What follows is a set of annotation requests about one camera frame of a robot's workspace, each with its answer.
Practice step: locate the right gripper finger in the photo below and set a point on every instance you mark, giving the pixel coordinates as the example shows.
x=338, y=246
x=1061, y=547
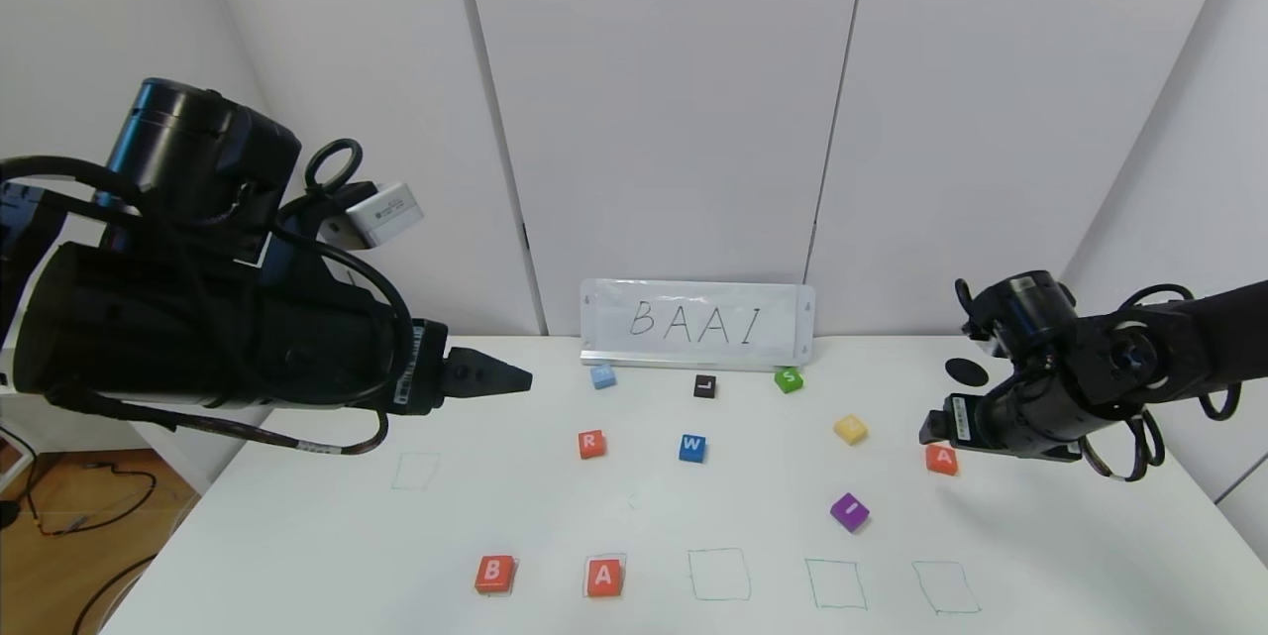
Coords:
x=934, y=427

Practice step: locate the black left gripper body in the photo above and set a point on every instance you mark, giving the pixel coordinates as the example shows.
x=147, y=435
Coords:
x=421, y=370

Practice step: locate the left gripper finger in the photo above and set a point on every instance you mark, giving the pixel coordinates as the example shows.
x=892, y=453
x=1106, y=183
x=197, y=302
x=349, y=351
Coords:
x=480, y=375

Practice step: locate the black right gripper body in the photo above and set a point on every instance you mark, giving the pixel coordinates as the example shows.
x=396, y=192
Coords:
x=957, y=425

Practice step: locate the orange A letter block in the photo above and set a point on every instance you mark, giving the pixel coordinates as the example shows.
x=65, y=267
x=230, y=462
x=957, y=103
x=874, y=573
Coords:
x=604, y=577
x=942, y=462

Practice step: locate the orange B letter block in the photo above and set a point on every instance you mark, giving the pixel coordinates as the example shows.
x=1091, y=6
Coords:
x=494, y=575

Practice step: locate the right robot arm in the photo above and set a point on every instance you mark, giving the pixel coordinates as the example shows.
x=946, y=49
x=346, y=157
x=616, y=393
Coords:
x=1218, y=328

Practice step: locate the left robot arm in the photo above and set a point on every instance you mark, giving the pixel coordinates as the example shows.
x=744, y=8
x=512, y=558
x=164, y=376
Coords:
x=198, y=150

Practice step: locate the white BAAI sign board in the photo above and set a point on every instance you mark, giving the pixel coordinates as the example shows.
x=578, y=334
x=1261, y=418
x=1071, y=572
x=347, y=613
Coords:
x=604, y=323

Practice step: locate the black table grommet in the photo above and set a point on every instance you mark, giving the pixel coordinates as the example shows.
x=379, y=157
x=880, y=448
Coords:
x=963, y=372

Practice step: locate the yellow letter block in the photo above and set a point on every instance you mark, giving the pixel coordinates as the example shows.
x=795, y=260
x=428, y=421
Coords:
x=851, y=429

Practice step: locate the purple I letter block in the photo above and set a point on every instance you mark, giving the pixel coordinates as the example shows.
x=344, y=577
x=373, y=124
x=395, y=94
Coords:
x=850, y=512

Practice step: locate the light blue letter block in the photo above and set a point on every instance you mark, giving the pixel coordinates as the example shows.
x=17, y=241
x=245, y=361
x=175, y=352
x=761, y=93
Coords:
x=603, y=377

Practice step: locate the orange R letter block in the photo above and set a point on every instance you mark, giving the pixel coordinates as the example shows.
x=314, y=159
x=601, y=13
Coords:
x=591, y=444

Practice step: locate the green S letter block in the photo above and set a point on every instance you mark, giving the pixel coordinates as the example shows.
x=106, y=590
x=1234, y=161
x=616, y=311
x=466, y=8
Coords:
x=789, y=380

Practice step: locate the black L letter block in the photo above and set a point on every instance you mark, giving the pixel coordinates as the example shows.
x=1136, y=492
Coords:
x=704, y=386

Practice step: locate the blue W letter block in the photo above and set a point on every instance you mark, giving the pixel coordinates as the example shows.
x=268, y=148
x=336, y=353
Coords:
x=693, y=448

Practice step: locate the white shelf unit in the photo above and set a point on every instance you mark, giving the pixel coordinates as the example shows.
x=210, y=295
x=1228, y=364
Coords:
x=59, y=422

